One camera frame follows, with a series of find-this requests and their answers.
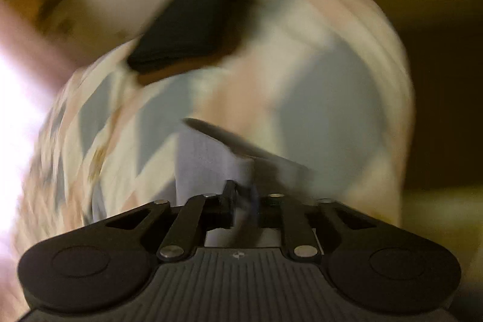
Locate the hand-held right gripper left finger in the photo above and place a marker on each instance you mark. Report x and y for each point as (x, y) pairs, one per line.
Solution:
(228, 201)

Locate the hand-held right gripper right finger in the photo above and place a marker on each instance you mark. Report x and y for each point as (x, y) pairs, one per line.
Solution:
(264, 214)

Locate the checkered bear print quilt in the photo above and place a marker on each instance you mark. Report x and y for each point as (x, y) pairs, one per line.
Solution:
(320, 88)

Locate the dark folded cloth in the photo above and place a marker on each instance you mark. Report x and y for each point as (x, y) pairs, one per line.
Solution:
(188, 24)

